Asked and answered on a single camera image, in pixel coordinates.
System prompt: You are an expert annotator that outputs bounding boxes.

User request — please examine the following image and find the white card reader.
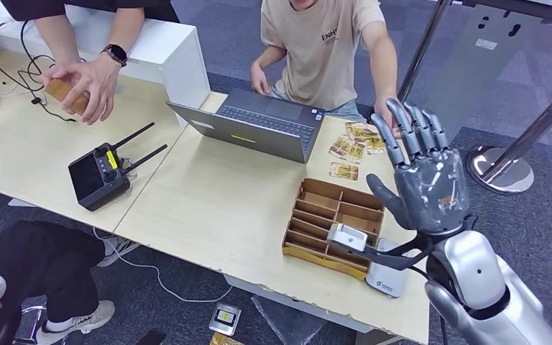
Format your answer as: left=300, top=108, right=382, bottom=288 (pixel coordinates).
left=365, top=238, right=408, bottom=300

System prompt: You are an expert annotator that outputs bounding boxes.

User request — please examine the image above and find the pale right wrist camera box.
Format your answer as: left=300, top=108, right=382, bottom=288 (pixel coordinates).
left=326, top=222, right=368, bottom=253

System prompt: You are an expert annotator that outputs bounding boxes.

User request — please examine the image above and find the white cable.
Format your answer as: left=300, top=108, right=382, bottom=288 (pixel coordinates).
left=92, top=227, right=234, bottom=304

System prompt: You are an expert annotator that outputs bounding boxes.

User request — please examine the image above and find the brown wooden block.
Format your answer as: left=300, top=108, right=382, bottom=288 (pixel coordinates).
left=45, top=78, right=91, bottom=116

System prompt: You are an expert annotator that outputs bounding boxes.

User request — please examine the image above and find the grey panel with holes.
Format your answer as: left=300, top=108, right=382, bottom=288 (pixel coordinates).
left=414, top=2, right=548, bottom=144

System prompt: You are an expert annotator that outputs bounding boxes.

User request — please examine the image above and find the white counter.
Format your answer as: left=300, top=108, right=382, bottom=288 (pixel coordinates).
left=0, top=4, right=212, bottom=129

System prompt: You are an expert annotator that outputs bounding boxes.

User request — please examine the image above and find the white desk frame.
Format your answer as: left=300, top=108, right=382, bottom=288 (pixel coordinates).
left=224, top=273, right=401, bottom=345

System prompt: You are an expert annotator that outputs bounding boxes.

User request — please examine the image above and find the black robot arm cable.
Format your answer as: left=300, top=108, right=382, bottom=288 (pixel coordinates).
left=407, top=264, right=451, bottom=345

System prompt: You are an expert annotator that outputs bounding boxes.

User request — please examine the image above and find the brown divided organizer box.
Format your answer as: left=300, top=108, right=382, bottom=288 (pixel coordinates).
left=281, top=178, right=385, bottom=281

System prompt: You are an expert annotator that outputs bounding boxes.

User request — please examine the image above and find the person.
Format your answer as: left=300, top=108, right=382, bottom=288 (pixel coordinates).
left=249, top=0, right=403, bottom=139
left=0, top=0, right=182, bottom=126
left=0, top=219, right=141, bottom=345

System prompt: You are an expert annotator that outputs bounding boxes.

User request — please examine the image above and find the black remote controller with antennas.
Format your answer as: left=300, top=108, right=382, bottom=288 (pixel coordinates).
left=68, top=122, right=168, bottom=213

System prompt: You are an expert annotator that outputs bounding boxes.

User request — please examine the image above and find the chrome chair leg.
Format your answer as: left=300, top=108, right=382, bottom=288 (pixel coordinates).
left=14, top=307, right=48, bottom=345

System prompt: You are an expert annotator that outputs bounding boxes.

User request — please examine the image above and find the white sneaker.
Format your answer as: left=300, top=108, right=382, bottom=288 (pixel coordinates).
left=35, top=300, right=116, bottom=345
left=96, top=236, right=141, bottom=269

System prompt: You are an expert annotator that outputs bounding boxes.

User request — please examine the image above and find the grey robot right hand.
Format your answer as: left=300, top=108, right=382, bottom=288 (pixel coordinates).
left=365, top=97, right=472, bottom=235

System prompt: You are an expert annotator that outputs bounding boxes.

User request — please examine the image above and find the black beam with red end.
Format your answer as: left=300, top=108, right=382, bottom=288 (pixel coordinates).
left=461, top=0, right=552, bottom=33

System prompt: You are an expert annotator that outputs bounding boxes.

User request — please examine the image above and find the silver device with yellow sticker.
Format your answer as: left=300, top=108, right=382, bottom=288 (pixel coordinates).
left=208, top=302, right=243, bottom=338

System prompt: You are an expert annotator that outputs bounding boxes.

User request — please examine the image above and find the black wrist watch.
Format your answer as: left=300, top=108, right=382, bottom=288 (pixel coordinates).
left=101, top=43, right=129, bottom=68

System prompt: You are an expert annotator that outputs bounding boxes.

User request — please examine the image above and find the person's right hand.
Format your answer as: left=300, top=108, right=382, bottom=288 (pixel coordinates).
left=37, top=59, right=84, bottom=89
left=249, top=62, right=273, bottom=96

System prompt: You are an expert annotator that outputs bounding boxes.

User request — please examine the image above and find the gold card pack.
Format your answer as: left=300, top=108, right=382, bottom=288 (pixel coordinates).
left=209, top=332, right=244, bottom=345

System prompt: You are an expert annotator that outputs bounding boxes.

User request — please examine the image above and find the chrome stanchion post black base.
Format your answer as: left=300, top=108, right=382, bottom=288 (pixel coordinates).
left=397, top=0, right=453, bottom=104

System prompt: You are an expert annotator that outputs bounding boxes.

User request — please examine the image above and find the grey laptop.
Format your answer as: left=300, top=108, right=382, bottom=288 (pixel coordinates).
left=166, top=88, right=327, bottom=165

